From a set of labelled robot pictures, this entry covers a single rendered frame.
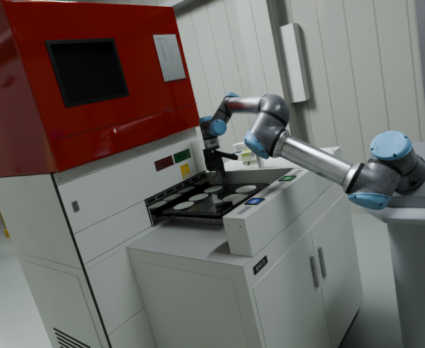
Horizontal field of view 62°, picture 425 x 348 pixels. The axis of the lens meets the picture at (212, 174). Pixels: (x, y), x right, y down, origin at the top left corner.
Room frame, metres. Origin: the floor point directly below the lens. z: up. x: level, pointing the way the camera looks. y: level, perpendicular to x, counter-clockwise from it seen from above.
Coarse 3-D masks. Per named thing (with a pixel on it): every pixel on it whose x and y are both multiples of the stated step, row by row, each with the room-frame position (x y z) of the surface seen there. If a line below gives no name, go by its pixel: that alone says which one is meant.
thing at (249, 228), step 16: (304, 176) 1.43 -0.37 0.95; (272, 192) 1.30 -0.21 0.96; (288, 192) 1.32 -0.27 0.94; (304, 192) 1.41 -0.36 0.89; (240, 208) 1.19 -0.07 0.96; (256, 208) 1.16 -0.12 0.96; (272, 208) 1.21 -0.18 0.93; (288, 208) 1.30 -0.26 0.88; (304, 208) 1.39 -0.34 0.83; (224, 224) 1.15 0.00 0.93; (240, 224) 1.10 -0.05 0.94; (256, 224) 1.13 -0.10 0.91; (272, 224) 1.20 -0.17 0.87; (240, 240) 1.11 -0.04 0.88; (256, 240) 1.11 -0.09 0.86
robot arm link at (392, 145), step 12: (396, 132) 1.12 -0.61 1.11; (372, 144) 1.14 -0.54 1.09; (384, 144) 1.11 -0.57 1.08; (396, 144) 1.09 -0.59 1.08; (408, 144) 1.08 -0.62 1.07; (372, 156) 1.14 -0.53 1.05; (384, 156) 1.08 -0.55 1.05; (396, 156) 1.07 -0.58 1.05; (408, 156) 1.09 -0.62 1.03; (396, 168) 1.07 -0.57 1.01; (408, 168) 1.12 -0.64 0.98
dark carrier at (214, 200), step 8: (264, 184) 1.63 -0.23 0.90; (200, 192) 1.76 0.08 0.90; (216, 192) 1.69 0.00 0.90; (224, 192) 1.66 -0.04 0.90; (232, 192) 1.63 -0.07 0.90; (248, 192) 1.56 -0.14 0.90; (184, 200) 1.68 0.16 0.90; (200, 200) 1.62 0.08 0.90; (208, 200) 1.59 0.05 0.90; (216, 200) 1.55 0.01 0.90; (240, 200) 1.47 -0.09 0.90; (168, 208) 1.62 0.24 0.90; (192, 208) 1.53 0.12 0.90; (200, 208) 1.50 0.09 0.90; (208, 208) 1.47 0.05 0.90; (216, 208) 1.45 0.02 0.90; (224, 208) 1.42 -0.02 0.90
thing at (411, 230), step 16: (384, 208) 1.22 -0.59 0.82; (400, 208) 1.19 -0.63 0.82; (416, 208) 1.16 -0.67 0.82; (400, 224) 1.19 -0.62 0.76; (416, 224) 1.16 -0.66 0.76; (400, 240) 1.19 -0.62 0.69; (416, 240) 1.16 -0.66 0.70; (400, 256) 1.20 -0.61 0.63; (416, 256) 1.16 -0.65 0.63; (400, 272) 1.21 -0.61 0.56; (416, 272) 1.17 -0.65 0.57; (400, 288) 1.22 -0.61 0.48; (416, 288) 1.17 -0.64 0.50; (400, 304) 1.23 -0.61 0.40; (416, 304) 1.17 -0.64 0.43; (400, 320) 1.25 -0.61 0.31; (416, 320) 1.18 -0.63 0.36; (416, 336) 1.18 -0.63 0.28
